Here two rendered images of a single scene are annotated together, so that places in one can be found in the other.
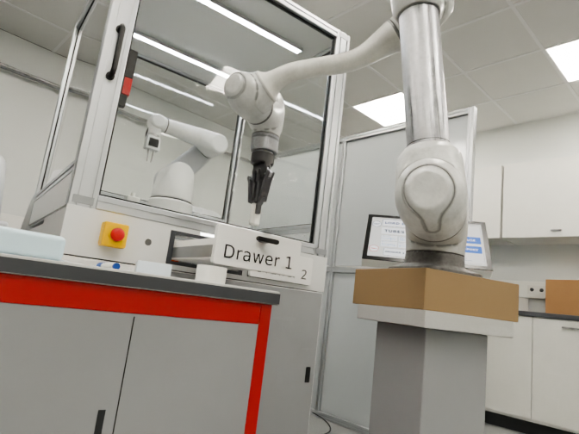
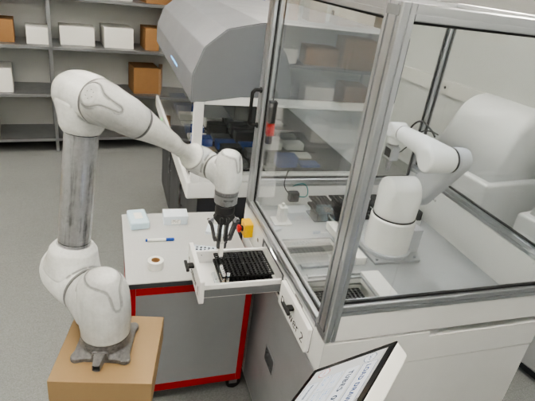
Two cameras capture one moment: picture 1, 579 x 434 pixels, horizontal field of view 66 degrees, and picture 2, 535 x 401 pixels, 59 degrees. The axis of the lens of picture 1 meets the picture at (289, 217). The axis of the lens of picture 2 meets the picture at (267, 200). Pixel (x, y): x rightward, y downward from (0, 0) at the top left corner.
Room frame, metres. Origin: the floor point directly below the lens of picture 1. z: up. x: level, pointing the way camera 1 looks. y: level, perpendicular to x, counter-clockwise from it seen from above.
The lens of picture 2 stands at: (1.94, -1.41, 2.02)
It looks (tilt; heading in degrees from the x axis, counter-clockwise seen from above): 26 degrees down; 105
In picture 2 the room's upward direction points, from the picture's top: 8 degrees clockwise
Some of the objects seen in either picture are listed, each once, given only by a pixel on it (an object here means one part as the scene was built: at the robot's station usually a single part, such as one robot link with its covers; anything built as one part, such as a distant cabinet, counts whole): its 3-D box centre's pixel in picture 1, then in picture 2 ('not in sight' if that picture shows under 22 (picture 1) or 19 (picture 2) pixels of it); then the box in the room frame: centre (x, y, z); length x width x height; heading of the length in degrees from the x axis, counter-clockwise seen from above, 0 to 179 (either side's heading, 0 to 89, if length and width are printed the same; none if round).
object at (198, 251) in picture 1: (224, 256); (244, 270); (1.45, 0.20, 0.86); 0.40 x 0.26 x 0.06; 36
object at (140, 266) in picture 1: (152, 270); (202, 253); (1.19, 0.34, 0.78); 0.12 x 0.08 x 0.04; 20
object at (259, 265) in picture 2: not in sight; (242, 269); (1.45, 0.19, 0.87); 0.22 x 0.18 x 0.06; 36
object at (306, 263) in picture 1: (282, 266); (294, 313); (1.73, 0.00, 0.87); 0.29 x 0.02 x 0.11; 126
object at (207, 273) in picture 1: (210, 275); (155, 263); (1.05, 0.17, 0.78); 0.07 x 0.07 x 0.04
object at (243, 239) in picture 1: (258, 251); (195, 271); (1.28, 0.08, 0.87); 0.29 x 0.02 x 0.11; 126
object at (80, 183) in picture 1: (189, 130); (404, 142); (1.96, 0.51, 1.47); 1.02 x 0.95 x 1.04; 126
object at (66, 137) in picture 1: (80, 79); not in sight; (1.68, 0.91, 1.52); 0.87 x 0.01 x 0.86; 36
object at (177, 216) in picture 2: not in sight; (175, 216); (0.92, 0.58, 0.79); 0.13 x 0.09 x 0.05; 34
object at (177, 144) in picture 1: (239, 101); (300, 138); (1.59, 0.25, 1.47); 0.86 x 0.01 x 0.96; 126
